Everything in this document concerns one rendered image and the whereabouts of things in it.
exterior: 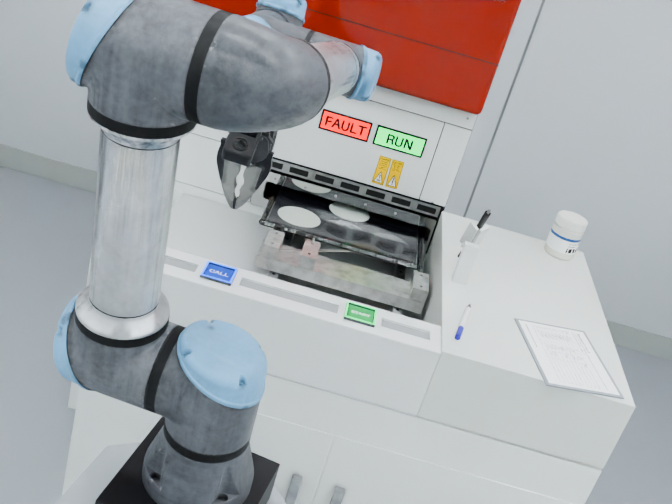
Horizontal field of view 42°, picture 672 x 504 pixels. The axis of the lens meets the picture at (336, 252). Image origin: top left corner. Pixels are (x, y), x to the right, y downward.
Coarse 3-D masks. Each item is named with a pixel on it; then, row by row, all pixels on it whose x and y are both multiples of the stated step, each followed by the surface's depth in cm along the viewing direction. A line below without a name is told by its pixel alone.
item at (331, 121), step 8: (328, 112) 198; (328, 120) 198; (336, 120) 198; (344, 120) 198; (352, 120) 198; (328, 128) 199; (336, 128) 199; (344, 128) 199; (352, 128) 199; (360, 128) 198; (368, 128) 198; (360, 136) 199
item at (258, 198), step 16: (272, 176) 205; (288, 176) 205; (256, 192) 207; (320, 192) 205; (336, 192) 205; (368, 208) 206; (384, 208) 205; (400, 208) 206; (416, 224) 206; (432, 224) 206
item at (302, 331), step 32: (192, 256) 156; (192, 288) 149; (224, 288) 149; (256, 288) 153; (288, 288) 155; (192, 320) 152; (224, 320) 151; (256, 320) 151; (288, 320) 150; (320, 320) 149; (384, 320) 155; (416, 320) 157; (288, 352) 153; (320, 352) 152; (352, 352) 151; (384, 352) 151; (416, 352) 150; (320, 384) 155; (352, 384) 154; (384, 384) 153; (416, 384) 153
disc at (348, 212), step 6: (330, 204) 208; (336, 204) 209; (342, 204) 210; (336, 210) 206; (342, 210) 206; (348, 210) 207; (354, 210) 208; (360, 210) 209; (342, 216) 203; (348, 216) 204; (354, 216) 205; (360, 216) 206; (366, 216) 207
